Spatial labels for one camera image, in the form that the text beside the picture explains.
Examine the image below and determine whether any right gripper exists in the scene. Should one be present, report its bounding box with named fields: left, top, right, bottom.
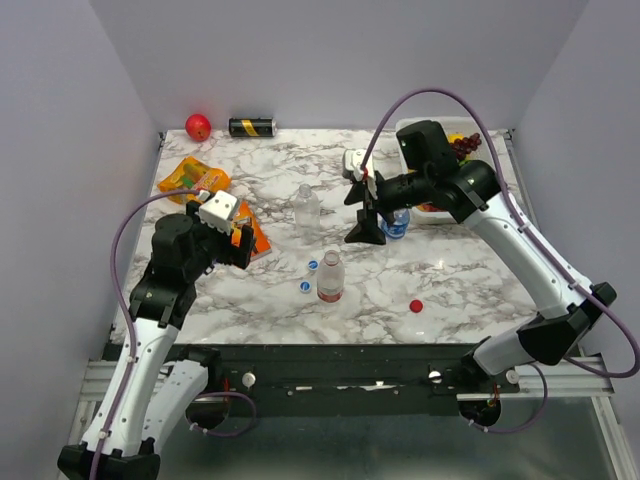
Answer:
left=343, top=169, right=432, bottom=246

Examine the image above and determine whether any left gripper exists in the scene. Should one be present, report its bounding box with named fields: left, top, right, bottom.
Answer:
left=185, top=199, right=258, bottom=281

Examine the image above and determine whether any red label plastic bottle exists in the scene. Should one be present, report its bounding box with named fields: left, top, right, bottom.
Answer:
left=316, top=250, right=345, bottom=303

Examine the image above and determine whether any red bottle cap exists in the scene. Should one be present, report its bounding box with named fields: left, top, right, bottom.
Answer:
left=409, top=299, right=423, bottom=313

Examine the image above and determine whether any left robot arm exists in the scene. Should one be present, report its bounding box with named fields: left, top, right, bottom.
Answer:
left=58, top=191, right=255, bottom=479

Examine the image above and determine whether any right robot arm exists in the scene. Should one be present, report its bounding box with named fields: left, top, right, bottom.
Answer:
left=343, top=120, right=617, bottom=392

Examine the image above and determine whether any blue label plastic bottle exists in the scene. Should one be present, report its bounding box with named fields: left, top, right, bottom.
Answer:
left=380, top=209, right=410, bottom=241

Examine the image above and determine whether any clear empty plastic bottle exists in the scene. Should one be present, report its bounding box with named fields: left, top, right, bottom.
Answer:
left=293, top=184, right=320, bottom=233

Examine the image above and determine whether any orange razor box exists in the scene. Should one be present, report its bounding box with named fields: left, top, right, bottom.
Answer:
left=232, top=201, right=271, bottom=260

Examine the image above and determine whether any orange snack bag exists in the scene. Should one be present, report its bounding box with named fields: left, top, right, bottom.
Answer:
left=157, top=156, right=231, bottom=205

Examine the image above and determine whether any red apple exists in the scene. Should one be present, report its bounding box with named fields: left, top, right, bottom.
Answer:
left=185, top=114, right=212, bottom=142

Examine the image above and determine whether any purple grape bunch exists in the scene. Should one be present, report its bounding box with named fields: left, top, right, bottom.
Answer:
left=449, top=133, right=482, bottom=157

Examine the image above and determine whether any black gold can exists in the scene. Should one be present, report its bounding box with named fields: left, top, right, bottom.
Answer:
left=228, top=118, right=277, bottom=138

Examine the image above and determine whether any white fruit basket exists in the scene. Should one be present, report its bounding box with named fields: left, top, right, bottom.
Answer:
left=395, top=117, right=521, bottom=225

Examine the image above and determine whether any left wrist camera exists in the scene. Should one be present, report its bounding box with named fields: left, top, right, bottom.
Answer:
left=198, top=190, right=241, bottom=235

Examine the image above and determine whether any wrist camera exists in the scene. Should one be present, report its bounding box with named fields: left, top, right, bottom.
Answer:
left=198, top=190, right=241, bottom=235
left=342, top=149, right=374, bottom=181

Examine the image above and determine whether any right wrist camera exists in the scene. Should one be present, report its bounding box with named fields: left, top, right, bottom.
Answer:
left=342, top=149, right=374, bottom=181

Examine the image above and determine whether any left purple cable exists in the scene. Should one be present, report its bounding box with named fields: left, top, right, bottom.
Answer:
left=87, top=188, right=211, bottom=480

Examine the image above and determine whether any purple cable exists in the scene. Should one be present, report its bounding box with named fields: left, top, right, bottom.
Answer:
left=363, top=88, right=640, bottom=380
left=87, top=188, right=211, bottom=480

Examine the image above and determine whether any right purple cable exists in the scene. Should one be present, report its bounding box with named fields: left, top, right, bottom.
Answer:
left=363, top=88, right=640, bottom=380

